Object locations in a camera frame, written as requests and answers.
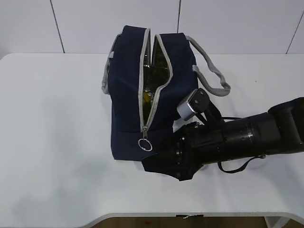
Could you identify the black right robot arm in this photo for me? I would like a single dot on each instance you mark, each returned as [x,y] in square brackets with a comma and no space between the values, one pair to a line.
[285,128]

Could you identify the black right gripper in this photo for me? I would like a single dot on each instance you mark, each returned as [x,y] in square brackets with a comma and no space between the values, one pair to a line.
[197,145]

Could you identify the black tape on table edge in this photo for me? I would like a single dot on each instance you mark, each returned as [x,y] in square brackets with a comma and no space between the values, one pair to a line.
[190,216]

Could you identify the navy blue lunch bag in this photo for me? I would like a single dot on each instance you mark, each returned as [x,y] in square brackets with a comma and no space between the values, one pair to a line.
[168,65]

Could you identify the yellow banana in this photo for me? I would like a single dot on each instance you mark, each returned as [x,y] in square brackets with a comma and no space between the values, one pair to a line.
[147,97]

